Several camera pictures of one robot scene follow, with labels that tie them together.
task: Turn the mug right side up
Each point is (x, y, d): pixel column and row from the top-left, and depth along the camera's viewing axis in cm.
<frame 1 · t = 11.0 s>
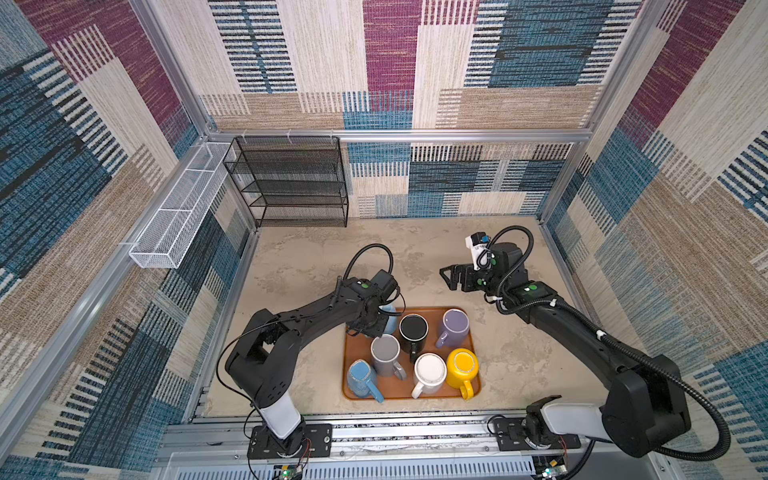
left hand: (373, 325, 87), fingers closed
right hand: (454, 273, 84), fingers open
brown plastic tray: (432, 350, 87), point 3 cm above the table
black mug: (413, 333, 82), point 11 cm above the table
purple mug: (454, 328, 85), point 9 cm above the table
grey mug: (385, 350, 78), point 12 cm above the table
blue mug: (362, 380, 75), point 10 cm above the table
white mug: (430, 370, 79), point 7 cm above the table
yellow mug: (461, 369, 76), point 10 cm above the table

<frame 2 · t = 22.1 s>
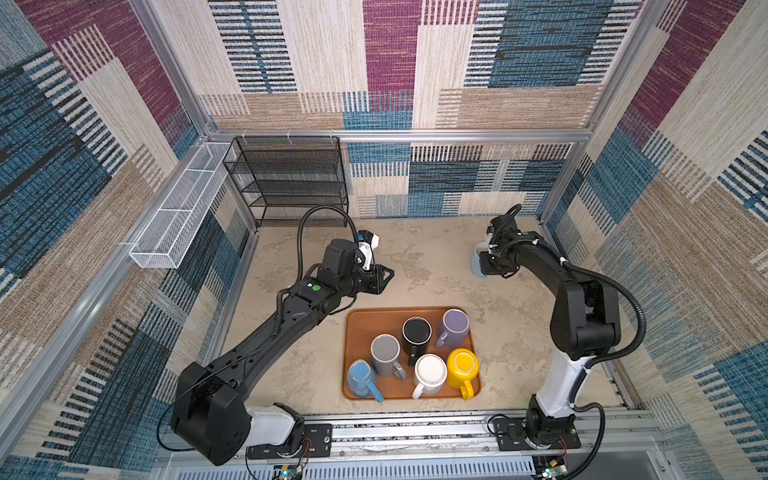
left hand: (392, 268, 77), fingers open
right hand: (491, 270, 95), fingers closed
the named things where they were.

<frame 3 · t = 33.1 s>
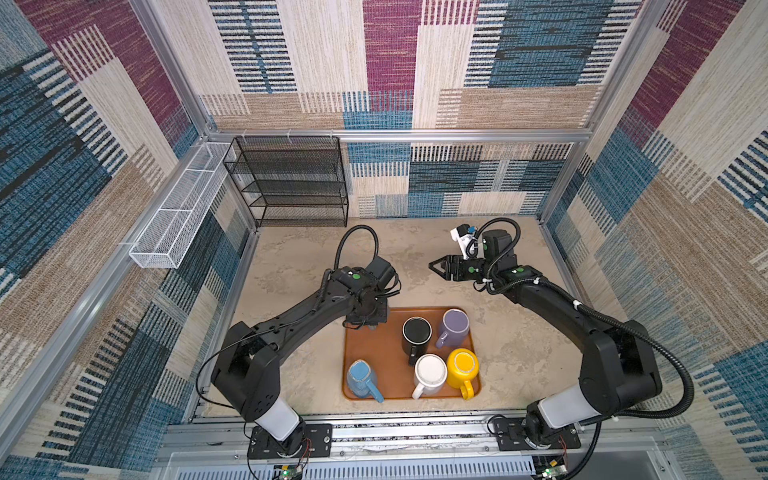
left hand: (377, 314, 83), fingers closed
right hand: (436, 268, 84), fingers open
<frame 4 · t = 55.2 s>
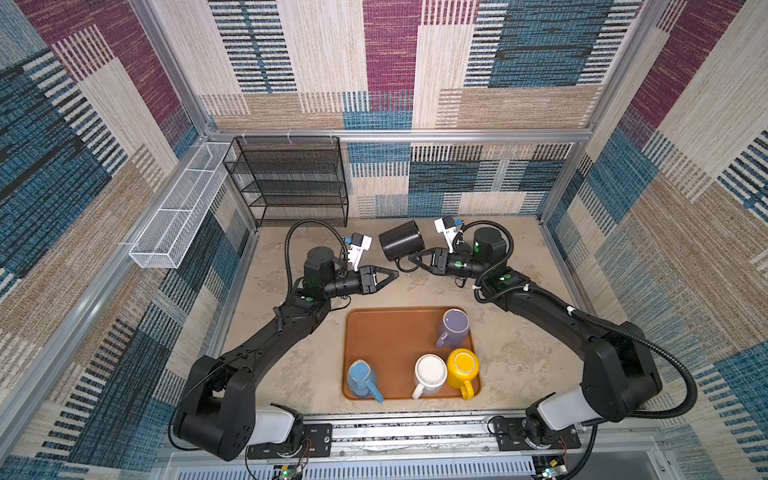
left hand: (397, 273, 73), fingers open
right hand: (411, 261, 76), fingers closed
black mug: (404, 244, 76), point 31 cm above the table
